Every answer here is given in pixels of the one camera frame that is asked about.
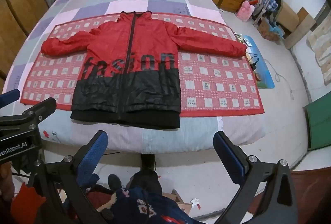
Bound operator legs and shoes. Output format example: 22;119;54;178
98;172;205;224

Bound open cardboard box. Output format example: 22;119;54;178
171;189;193;214

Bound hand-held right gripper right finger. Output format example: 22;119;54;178
212;131;308;224

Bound red checked blanket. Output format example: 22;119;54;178
19;13;265;117

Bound red cloth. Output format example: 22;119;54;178
10;183;46;217

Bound small cardboard box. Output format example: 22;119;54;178
259;16;281;42

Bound green board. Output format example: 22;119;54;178
302;101;331;152

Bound wooden wardrobe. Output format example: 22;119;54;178
0;0;49;85

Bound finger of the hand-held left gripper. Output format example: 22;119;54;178
0;88;20;104
0;97;57;141

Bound beige rug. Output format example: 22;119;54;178
306;28;331;85

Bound large cardboard box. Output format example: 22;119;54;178
277;0;316;33

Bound red and black jacket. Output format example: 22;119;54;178
41;11;247;129

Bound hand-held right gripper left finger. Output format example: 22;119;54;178
27;130;109;224

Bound pink plush toy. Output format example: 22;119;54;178
236;0;255;21

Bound person's left hand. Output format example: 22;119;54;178
0;162;14;202

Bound white cable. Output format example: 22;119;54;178
264;59;295;100

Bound black charger cable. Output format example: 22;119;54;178
246;51;260;70

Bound blue cartoon floor mat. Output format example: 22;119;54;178
242;35;275;89

